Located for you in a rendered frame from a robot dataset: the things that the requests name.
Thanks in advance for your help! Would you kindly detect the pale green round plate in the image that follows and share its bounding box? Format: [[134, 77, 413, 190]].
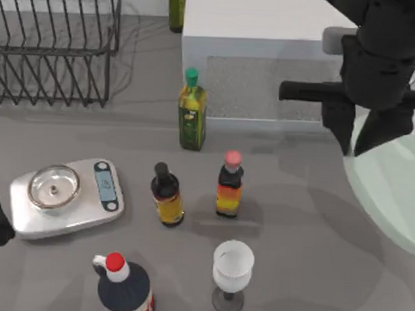
[[337, 111, 415, 260]]

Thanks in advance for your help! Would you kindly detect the pale grey rounded box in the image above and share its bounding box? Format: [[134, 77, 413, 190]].
[[321, 26, 360, 57]]

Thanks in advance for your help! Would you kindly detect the pink-capped dark bottle orange label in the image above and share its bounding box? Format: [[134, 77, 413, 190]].
[[215, 150, 245, 219]]

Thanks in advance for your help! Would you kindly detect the white block cabinet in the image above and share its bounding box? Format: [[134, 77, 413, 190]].
[[179, 0, 361, 135]]

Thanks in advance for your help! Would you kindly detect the green-capped olive oil bottle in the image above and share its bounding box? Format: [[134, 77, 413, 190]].
[[176, 67, 209, 152]]

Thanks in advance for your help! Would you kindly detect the white frosted goblet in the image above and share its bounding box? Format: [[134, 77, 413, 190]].
[[211, 239, 256, 311]]

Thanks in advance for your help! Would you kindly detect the black-capped dark bottle yellow label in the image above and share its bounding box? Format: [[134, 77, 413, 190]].
[[149, 162, 187, 228]]

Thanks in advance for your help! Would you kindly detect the dark green bottle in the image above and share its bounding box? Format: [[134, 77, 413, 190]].
[[167, 0, 185, 34]]

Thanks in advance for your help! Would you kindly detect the silver kitchen scale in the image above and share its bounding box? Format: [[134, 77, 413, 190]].
[[7, 155, 127, 244]]

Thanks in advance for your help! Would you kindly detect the red-capped dark jug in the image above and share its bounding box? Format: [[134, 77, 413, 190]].
[[90, 250, 157, 311]]

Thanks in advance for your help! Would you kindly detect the round silver scale dish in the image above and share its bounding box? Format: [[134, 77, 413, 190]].
[[27, 163, 82, 216]]

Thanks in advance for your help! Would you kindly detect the black wire dish rack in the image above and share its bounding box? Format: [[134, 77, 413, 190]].
[[0, 0, 123, 109]]

